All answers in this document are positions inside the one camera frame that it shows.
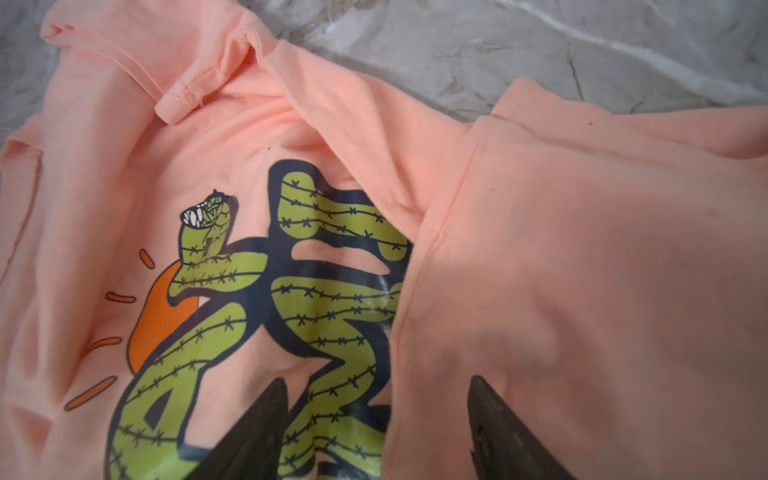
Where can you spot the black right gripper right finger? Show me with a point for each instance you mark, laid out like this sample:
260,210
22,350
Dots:
503,446

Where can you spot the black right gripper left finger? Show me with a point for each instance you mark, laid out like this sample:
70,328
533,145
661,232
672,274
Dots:
251,448

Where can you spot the peach graphic t-shirt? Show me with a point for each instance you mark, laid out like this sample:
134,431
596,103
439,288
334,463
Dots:
201,208

